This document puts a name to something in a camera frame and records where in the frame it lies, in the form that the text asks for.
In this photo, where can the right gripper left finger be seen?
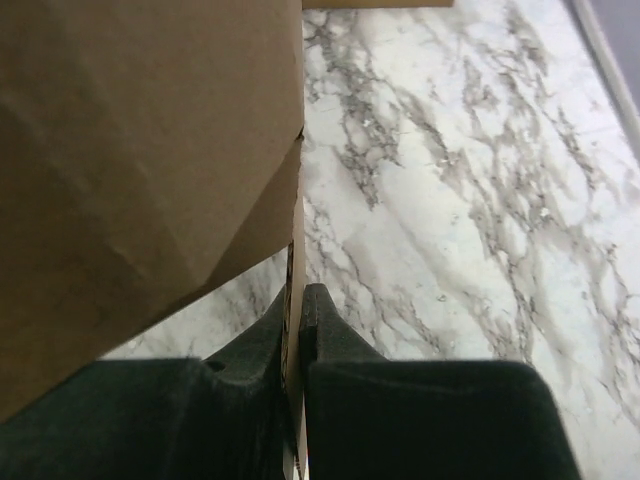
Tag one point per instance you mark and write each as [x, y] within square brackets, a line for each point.
[223, 417]

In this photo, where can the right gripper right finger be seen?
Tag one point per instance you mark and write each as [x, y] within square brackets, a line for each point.
[368, 417]

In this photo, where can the brown cardboard box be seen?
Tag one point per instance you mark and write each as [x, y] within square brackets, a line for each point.
[150, 153]

